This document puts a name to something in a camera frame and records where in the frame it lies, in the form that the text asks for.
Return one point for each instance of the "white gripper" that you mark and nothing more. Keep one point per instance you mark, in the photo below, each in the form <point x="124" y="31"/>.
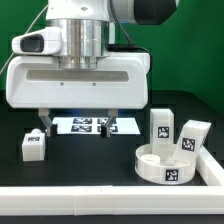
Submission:
<point x="118" y="82"/>

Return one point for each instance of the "white round stool seat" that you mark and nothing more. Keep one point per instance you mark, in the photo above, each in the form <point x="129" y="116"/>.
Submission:
<point x="152" y="168"/>

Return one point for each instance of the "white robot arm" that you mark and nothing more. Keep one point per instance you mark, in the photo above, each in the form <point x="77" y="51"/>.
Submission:
<point x="75" y="63"/>

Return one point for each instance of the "white fiducial marker sheet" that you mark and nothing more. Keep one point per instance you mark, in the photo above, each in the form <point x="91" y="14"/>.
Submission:
<point x="91" y="125"/>

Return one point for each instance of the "white front fence rail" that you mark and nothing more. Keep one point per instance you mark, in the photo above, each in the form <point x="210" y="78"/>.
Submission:
<point x="110" y="200"/>

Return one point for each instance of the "white fence rail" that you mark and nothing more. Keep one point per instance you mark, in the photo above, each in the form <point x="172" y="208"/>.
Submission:
<point x="210" y="170"/>
<point x="110" y="200"/>

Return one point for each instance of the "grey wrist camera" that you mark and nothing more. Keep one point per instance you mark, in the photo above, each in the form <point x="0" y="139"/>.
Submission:
<point x="47" y="41"/>

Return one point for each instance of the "white right fence rail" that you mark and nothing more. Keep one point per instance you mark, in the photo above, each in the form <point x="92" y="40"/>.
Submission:
<point x="210" y="170"/>

